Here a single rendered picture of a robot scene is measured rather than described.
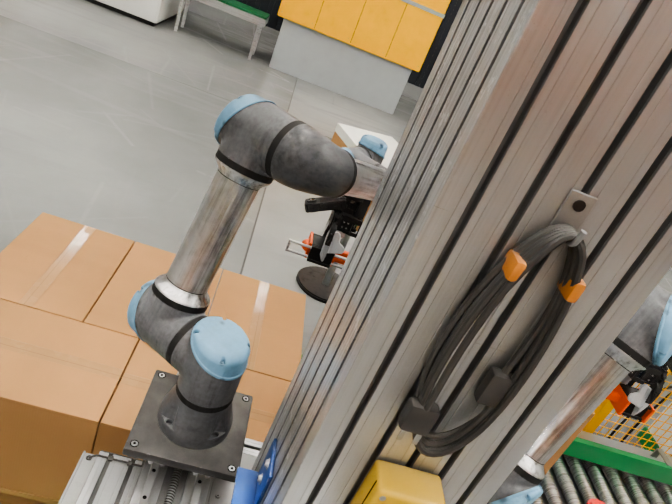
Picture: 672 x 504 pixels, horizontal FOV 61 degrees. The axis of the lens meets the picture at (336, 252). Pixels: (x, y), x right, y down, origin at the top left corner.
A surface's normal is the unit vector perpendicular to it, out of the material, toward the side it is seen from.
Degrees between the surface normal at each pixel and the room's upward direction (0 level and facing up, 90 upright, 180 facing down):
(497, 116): 90
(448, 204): 90
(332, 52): 90
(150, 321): 75
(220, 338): 7
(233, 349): 7
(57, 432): 90
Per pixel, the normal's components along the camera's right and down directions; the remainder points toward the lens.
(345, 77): 0.00, 0.49
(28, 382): 0.36, -0.81
